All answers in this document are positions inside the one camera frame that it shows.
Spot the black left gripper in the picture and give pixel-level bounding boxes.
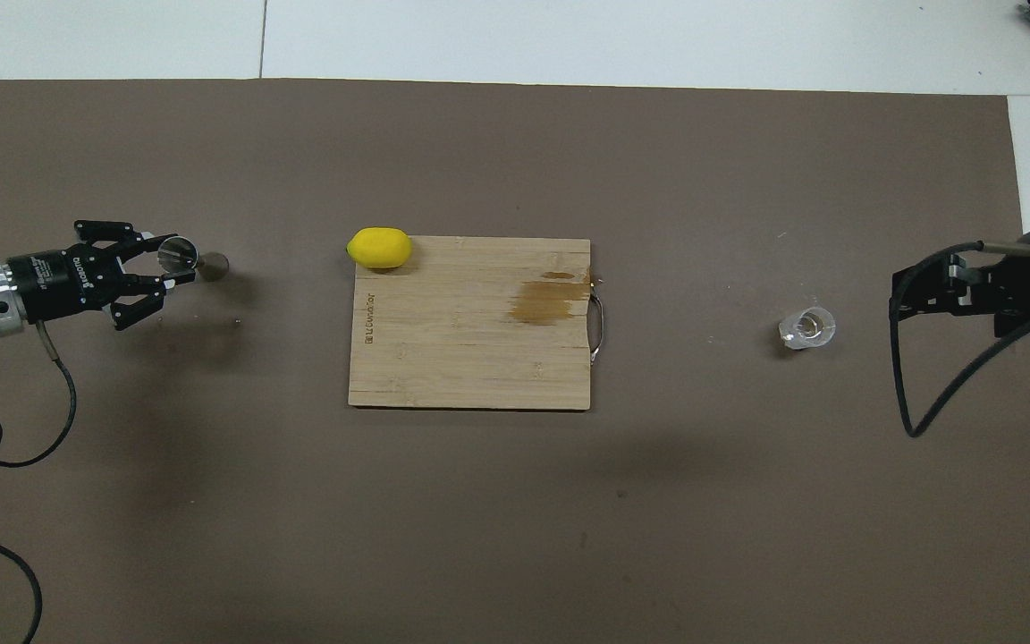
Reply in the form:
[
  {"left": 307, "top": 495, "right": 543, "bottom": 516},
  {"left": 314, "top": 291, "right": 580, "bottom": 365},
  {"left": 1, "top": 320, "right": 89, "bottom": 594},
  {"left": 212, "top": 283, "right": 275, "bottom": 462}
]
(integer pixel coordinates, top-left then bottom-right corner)
[{"left": 5, "top": 217, "right": 198, "bottom": 334}]

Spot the steel double jigger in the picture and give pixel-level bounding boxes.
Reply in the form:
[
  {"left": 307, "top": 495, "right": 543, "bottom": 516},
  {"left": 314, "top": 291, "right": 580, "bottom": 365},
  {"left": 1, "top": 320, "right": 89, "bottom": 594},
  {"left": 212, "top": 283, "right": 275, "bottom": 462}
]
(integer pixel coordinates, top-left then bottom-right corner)
[{"left": 156, "top": 233, "right": 231, "bottom": 284}]

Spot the small clear glass cup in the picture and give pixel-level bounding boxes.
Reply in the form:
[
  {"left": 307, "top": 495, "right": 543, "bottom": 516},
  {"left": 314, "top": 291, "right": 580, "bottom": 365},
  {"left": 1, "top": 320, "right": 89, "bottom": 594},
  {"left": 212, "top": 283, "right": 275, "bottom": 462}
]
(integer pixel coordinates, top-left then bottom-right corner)
[{"left": 778, "top": 306, "right": 838, "bottom": 352}]

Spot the yellow lemon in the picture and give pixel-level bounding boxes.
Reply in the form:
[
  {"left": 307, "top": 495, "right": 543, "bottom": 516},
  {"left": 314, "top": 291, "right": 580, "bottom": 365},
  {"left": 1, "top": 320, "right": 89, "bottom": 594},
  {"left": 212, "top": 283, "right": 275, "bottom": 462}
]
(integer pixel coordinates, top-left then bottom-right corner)
[{"left": 345, "top": 226, "right": 414, "bottom": 271}]

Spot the bamboo cutting board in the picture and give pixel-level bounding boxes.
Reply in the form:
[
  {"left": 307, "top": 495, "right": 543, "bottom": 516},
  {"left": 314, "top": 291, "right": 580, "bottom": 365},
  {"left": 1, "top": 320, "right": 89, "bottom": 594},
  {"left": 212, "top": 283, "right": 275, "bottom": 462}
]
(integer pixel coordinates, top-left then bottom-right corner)
[{"left": 347, "top": 235, "right": 608, "bottom": 412}]

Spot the brown table mat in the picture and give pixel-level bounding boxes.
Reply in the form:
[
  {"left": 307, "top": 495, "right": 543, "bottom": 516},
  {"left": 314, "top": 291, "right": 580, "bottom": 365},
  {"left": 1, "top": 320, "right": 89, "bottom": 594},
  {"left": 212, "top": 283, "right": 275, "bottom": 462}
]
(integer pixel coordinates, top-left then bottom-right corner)
[{"left": 0, "top": 78, "right": 1030, "bottom": 644}]

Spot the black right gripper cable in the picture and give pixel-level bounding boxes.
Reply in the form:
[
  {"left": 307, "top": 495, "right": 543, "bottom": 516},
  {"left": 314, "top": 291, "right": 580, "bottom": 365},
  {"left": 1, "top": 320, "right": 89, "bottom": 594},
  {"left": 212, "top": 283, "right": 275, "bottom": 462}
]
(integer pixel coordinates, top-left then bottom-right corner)
[{"left": 889, "top": 239, "right": 1030, "bottom": 440}]

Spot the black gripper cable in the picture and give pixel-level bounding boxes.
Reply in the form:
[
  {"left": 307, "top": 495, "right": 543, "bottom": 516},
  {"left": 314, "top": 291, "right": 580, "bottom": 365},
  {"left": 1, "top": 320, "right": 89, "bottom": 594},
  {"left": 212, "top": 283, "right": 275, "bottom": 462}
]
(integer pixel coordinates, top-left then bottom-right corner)
[
  {"left": 0, "top": 320, "right": 80, "bottom": 644},
  {"left": 889, "top": 239, "right": 1030, "bottom": 440}
]

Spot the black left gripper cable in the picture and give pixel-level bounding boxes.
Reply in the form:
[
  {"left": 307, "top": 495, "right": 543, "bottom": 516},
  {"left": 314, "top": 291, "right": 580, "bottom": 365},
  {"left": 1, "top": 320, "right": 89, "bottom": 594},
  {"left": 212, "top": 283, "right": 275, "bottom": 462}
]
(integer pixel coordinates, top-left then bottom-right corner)
[{"left": 0, "top": 320, "right": 80, "bottom": 644}]

